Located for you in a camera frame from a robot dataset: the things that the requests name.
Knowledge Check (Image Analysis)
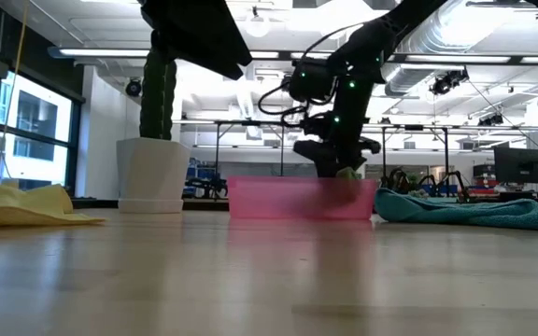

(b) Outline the black background robot rig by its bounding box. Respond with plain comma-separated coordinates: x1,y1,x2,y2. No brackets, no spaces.
385,167,474,204

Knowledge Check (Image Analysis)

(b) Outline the pink plastic basket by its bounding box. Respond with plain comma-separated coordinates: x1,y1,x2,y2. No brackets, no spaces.
226,175,377,221

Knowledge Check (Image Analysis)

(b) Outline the green cactus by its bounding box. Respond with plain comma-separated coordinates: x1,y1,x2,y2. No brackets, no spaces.
138,44,178,141

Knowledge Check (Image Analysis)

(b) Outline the black folding table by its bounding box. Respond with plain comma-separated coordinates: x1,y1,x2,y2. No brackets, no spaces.
182,119,293,188

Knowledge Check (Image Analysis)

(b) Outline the yellow microfiber towel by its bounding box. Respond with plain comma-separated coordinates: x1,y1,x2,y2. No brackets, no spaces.
0,182,107,231

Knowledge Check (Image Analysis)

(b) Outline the black ceiling spotlight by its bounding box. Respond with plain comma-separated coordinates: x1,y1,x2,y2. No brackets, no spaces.
430,68,470,97

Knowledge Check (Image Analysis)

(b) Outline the green microfiber towel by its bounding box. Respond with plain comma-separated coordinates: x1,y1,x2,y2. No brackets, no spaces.
335,166,360,182

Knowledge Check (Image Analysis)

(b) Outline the black computer monitor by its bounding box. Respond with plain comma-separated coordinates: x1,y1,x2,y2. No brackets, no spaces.
492,147,538,186

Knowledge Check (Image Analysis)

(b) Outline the black framed window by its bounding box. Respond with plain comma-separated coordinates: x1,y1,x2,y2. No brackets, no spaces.
0,69,83,197

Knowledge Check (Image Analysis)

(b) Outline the long ceiling light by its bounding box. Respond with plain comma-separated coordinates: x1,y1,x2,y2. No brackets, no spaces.
47,45,151,60

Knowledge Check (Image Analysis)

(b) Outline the silver ceiling duct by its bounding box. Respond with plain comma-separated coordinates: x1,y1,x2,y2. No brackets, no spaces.
383,0,531,97

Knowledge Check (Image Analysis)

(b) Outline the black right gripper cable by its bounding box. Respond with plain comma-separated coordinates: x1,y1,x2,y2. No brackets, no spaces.
256,21,369,119

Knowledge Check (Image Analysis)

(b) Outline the teal microfiber towel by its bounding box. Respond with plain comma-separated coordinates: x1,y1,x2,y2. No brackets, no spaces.
374,187,538,233

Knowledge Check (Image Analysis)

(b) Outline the black round wall speaker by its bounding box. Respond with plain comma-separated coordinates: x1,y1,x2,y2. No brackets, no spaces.
125,77,144,98

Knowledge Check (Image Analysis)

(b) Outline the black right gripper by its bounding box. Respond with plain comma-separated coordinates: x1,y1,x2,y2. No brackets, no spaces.
293,137,383,206

